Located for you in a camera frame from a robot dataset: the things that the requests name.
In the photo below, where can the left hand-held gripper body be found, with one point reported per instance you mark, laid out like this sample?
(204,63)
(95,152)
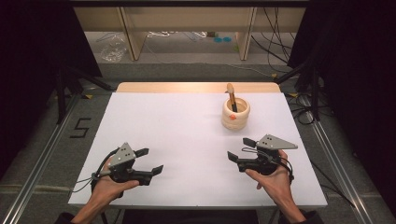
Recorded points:
(123,158)

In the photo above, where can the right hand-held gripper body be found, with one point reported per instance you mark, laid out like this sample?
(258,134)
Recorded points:
(274,143)

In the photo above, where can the person's right hand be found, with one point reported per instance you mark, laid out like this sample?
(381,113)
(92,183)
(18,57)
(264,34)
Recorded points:
(278,186)

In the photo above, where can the beige ribbed cup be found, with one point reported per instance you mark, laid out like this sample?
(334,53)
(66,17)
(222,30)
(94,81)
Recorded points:
(235,121)

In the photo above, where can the black tripod stand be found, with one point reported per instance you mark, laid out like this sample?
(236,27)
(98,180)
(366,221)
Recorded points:
(315,93)
(61,93)

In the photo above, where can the aluminium floor rail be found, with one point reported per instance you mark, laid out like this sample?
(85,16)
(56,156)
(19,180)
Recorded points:
(29,183)
(343,183)

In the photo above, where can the person's left hand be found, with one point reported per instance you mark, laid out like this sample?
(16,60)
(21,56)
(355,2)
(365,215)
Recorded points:
(107,189)

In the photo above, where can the slim flat-head makeup brush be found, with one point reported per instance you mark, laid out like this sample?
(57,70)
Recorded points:
(232,99)

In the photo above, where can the wooden table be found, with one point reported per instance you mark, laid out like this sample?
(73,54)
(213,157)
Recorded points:
(186,87)

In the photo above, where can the beige wooden shelf unit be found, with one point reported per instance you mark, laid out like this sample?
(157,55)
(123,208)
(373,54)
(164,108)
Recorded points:
(186,18)

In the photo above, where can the yellow tape piece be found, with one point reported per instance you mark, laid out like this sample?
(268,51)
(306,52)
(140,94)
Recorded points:
(88,96)
(293,95)

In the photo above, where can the white foam board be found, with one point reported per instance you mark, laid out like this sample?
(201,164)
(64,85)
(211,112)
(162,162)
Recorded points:
(186,130)

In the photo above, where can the dark curtain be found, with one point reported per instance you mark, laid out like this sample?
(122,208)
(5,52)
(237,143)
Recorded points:
(358,62)
(31,46)

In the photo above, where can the clear plastic bag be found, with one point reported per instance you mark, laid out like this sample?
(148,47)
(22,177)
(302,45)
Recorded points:
(113,49)

